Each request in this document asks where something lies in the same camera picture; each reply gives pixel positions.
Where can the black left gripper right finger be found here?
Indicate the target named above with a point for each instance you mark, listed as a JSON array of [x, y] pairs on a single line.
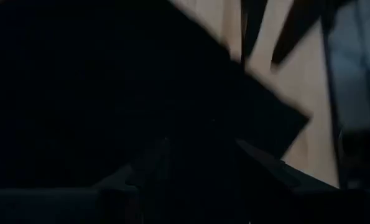
[[275, 193]]

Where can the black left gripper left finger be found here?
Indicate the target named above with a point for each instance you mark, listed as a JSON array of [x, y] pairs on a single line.
[[141, 189]]

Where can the black garment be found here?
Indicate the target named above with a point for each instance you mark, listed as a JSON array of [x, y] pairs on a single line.
[[110, 87]]

